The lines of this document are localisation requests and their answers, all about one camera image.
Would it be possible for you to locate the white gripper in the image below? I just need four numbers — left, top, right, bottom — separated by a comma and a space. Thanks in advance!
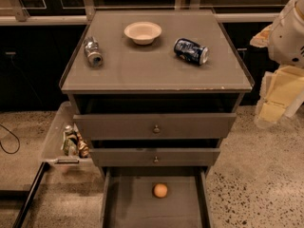
250, 25, 304, 127

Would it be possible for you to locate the orange fruit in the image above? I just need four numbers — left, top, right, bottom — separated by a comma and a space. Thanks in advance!
153, 183, 168, 199

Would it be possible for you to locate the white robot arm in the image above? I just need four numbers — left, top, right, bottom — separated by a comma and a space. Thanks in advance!
250, 0, 304, 128

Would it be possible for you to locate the grey drawer cabinet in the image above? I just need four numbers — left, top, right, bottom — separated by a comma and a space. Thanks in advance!
58, 9, 256, 182

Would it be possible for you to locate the grey top drawer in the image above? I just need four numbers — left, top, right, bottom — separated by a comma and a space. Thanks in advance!
73, 113, 236, 140

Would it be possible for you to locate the grey drawer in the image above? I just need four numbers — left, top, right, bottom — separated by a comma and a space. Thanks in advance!
73, 113, 236, 140
90, 140, 220, 167
101, 167, 214, 228

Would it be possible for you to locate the grey middle drawer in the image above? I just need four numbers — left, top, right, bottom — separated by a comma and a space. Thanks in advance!
90, 140, 220, 167

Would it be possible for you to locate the grey bottom drawer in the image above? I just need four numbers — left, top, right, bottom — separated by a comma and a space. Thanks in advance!
101, 167, 214, 228

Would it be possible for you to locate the crushed blue can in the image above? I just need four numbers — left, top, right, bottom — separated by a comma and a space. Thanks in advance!
174, 38, 209, 66

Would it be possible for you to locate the beige paper bowl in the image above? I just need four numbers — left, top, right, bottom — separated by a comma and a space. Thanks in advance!
124, 22, 162, 46

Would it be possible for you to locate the crushed silver can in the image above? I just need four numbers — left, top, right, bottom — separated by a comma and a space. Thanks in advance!
84, 37, 103, 67

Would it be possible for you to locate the brown packaged item in bin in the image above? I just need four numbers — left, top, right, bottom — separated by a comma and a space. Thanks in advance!
77, 133, 89, 158

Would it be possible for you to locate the green packaged item in bin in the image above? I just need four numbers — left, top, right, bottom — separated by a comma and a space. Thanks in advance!
61, 125, 78, 156

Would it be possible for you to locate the metal window railing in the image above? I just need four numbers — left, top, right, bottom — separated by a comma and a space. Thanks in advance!
0, 0, 289, 25

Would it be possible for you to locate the black floor rail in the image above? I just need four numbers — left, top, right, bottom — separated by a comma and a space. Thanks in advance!
12, 162, 49, 228

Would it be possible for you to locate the black cable on floor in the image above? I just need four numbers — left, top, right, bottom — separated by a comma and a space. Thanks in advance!
0, 123, 21, 155

